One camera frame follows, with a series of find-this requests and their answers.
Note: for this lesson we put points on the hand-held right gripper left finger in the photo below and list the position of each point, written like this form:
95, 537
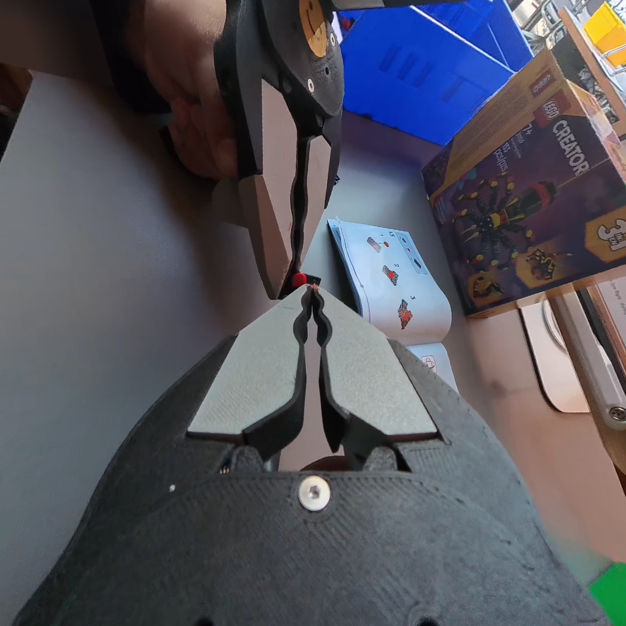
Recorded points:
244, 381

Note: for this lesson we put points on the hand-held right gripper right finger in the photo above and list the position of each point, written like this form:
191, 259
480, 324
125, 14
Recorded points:
376, 381

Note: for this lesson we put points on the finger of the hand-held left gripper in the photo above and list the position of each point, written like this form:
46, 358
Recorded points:
317, 186
274, 195

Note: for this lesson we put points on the lego instruction booklet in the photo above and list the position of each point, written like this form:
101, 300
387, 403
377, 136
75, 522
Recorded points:
391, 293

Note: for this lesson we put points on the lego set box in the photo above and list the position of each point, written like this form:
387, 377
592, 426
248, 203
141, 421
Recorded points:
513, 205

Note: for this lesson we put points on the person's left hand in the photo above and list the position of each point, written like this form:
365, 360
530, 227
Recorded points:
195, 73

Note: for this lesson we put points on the blue plastic bin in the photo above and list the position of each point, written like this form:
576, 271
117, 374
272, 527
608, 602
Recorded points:
415, 83
489, 29

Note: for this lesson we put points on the printed instruction sheet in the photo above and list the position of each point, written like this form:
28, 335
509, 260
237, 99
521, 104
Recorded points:
617, 298

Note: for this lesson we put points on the green plastic bin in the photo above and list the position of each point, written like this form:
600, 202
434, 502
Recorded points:
611, 596

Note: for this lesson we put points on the yellow plastic bin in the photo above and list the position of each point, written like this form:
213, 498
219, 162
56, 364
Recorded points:
609, 24

